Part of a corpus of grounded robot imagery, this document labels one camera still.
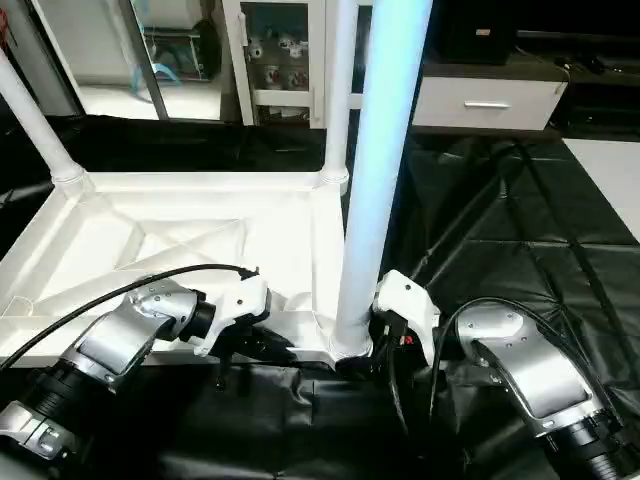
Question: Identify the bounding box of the white plastic table top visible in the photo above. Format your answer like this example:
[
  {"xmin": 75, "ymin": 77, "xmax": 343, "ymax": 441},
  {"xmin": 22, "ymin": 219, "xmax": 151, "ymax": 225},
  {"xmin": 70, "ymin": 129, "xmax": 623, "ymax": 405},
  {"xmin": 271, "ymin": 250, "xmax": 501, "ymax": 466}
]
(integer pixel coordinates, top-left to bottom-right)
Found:
[{"xmin": 0, "ymin": 168, "xmax": 377, "ymax": 375}]

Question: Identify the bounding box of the black TV stand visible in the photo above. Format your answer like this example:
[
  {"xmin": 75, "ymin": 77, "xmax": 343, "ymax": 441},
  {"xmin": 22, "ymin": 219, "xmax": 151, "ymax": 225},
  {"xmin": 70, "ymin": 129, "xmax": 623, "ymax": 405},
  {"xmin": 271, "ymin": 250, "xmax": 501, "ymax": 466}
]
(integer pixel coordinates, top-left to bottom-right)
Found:
[{"xmin": 513, "ymin": 28, "xmax": 640, "ymax": 90}]

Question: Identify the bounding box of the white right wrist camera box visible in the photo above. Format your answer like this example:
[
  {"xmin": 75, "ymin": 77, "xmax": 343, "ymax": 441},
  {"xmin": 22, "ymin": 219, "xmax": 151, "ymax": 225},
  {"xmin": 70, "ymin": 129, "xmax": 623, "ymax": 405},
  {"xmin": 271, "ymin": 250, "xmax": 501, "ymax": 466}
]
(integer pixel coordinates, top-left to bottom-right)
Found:
[{"xmin": 372, "ymin": 268, "xmax": 442, "ymax": 367}]

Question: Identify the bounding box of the black box with orange label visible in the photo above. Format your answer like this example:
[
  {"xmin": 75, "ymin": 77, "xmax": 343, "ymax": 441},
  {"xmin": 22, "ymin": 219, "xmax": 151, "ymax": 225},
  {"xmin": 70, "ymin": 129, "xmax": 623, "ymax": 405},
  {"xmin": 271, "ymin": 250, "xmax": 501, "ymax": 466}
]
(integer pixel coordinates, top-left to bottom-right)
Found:
[{"xmin": 433, "ymin": 0, "xmax": 517, "ymax": 65}]

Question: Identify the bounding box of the white glass-door cabinet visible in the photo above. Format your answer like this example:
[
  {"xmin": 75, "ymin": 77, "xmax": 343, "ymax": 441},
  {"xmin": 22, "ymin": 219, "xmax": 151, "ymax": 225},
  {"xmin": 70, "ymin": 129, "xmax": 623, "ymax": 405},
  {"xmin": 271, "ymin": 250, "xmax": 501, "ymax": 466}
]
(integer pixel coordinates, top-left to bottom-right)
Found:
[{"xmin": 221, "ymin": 0, "xmax": 427, "ymax": 130}]

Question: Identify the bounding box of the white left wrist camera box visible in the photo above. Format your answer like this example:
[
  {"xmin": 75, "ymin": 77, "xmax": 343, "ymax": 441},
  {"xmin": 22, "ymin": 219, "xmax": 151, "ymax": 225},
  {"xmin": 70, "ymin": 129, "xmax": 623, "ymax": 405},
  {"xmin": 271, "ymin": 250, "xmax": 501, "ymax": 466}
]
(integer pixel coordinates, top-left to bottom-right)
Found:
[{"xmin": 192, "ymin": 272, "xmax": 272, "ymax": 360}]

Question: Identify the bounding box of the light blue plastic stand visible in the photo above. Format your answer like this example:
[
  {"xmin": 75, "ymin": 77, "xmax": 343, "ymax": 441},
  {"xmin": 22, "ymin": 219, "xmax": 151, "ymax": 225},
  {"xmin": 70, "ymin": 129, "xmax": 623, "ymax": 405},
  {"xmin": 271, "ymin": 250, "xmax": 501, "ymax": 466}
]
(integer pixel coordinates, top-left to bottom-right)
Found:
[{"xmin": 129, "ymin": 61, "xmax": 185, "ymax": 97}]

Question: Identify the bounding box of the black mat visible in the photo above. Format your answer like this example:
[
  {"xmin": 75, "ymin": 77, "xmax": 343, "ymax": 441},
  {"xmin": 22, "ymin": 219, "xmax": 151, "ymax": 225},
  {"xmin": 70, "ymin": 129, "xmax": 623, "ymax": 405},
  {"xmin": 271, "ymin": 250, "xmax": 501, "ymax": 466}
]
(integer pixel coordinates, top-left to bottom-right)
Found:
[{"xmin": 0, "ymin": 112, "xmax": 640, "ymax": 480}]

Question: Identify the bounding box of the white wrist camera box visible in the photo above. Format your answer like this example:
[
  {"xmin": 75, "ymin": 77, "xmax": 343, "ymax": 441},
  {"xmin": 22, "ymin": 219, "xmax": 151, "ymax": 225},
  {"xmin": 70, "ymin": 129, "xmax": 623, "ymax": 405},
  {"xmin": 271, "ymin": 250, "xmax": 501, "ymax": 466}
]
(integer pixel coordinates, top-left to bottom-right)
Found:
[
  {"xmin": 372, "ymin": 268, "xmax": 442, "ymax": 367},
  {"xmin": 192, "ymin": 272, "xmax": 272, "ymax": 360}
]

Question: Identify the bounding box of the white drawer unit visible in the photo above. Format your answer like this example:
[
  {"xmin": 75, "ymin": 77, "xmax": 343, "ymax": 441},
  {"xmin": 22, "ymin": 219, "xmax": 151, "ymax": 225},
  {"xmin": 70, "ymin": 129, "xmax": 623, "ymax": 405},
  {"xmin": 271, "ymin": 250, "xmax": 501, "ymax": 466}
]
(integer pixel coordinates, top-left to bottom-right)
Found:
[{"xmin": 411, "ymin": 73, "xmax": 570, "ymax": 133}]

